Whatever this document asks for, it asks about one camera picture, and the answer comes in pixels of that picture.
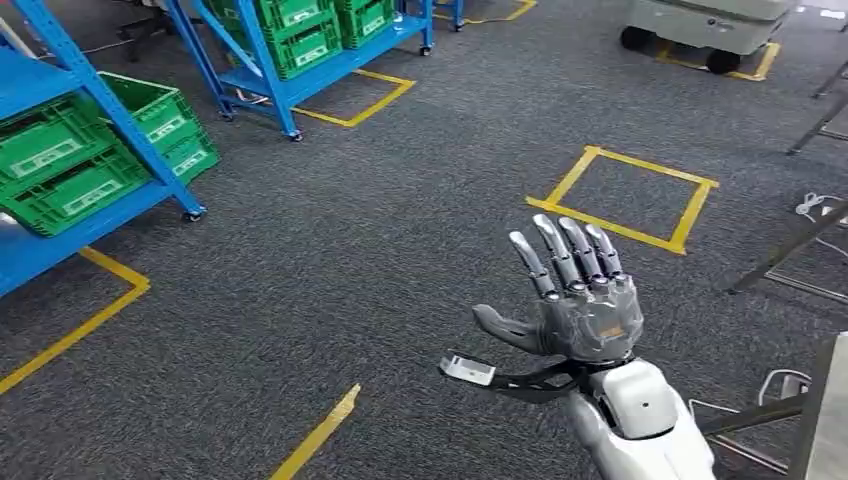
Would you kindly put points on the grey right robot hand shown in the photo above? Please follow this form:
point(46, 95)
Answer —
point(590, 318)

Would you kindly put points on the dark metal stand legs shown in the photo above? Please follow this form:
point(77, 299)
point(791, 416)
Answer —
point(818, 126)
point(788, 255)

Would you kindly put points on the grey table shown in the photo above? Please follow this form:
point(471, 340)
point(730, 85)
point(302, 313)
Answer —
point(828, 411)

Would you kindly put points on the yellow floor tape strip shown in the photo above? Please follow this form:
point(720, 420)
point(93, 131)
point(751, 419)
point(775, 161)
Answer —
point(318, 434)

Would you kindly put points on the yellow floor tape rectangle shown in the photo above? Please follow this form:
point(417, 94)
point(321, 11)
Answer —
point(517, 9)
point(765, 63)

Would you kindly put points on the white wheeled cart robot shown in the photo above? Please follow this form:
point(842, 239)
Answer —
point(702, 23)

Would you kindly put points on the blue metal shelf rack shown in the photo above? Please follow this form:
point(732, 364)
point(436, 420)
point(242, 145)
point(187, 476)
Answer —
point(311, 76)
point(26, 255)

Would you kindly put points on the green plastic crate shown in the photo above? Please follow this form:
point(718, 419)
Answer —
point(291, 12)
point(152, 109)
point(73, 195)
point(364, 20)
point(308, 50)
point(192, 159)
point(46, 142)

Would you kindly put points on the pale wrist camera on bracket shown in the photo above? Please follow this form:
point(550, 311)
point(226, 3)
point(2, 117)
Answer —
point(467, 370)

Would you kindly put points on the metal frame with white loop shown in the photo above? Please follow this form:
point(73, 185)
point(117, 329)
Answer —
point(748, 418)

